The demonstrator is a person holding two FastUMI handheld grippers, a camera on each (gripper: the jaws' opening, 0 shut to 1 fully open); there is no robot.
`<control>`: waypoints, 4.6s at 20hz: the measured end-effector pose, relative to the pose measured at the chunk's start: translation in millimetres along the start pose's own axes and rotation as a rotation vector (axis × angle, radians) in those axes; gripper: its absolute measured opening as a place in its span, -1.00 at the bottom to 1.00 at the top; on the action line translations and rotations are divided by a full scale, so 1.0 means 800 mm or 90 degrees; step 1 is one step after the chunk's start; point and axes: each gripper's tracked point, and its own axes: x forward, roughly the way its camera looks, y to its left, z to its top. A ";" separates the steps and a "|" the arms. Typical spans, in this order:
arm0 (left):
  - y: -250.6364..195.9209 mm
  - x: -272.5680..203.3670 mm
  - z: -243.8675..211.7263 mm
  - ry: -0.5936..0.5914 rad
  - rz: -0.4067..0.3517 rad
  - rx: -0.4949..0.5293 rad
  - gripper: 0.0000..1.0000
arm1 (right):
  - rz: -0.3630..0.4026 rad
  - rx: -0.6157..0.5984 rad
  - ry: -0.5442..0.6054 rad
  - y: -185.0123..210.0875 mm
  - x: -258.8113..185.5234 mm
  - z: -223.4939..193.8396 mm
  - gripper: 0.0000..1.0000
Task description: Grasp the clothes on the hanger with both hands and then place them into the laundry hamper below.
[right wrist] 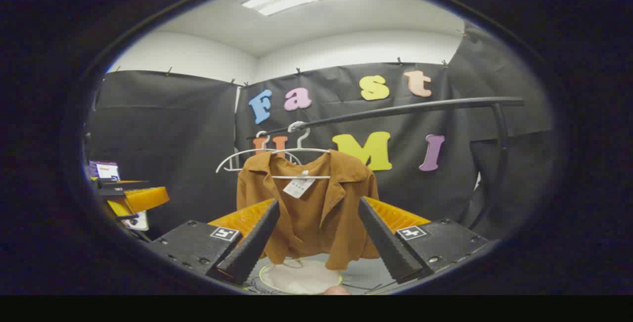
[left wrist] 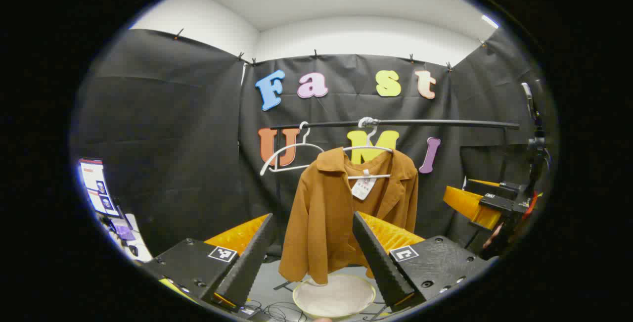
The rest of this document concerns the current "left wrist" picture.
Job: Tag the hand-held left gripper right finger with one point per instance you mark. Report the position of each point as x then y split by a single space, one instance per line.
435 262

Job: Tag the white clothes hanger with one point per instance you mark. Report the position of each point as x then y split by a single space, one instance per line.
287 150
368 148

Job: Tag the white side table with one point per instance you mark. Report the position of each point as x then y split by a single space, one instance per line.
141 248

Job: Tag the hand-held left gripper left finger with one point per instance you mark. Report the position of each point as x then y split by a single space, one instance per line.
198 262

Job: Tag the white round laundry hamper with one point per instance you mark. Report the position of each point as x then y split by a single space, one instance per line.
336 296

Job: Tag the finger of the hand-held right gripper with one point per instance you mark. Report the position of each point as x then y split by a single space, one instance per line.
470 206
509 187

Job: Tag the purple box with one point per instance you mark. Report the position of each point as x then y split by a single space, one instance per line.
122 230

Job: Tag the black tripod stand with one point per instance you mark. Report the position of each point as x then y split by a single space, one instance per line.
536 159

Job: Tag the black clothes rack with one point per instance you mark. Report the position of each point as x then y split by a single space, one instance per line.
445 124

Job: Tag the computer monitor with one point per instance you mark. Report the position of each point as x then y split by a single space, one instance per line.
96 186

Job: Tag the small ceiling light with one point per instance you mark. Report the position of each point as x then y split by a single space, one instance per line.
490 21

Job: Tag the brown jacket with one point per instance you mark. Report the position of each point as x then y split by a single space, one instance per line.
321 213

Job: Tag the black backdrop cloth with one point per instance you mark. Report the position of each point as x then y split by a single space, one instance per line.
173 139

